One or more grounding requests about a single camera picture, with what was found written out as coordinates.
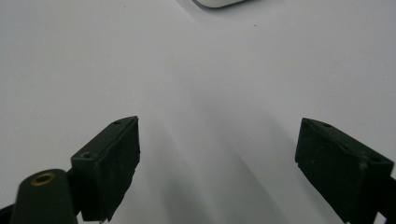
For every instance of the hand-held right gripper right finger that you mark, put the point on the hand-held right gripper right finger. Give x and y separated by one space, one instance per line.
336 174

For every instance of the white rounded object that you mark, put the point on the white rounded object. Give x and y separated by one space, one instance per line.
218 2

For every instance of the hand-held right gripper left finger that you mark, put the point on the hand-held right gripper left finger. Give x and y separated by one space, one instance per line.
106 174

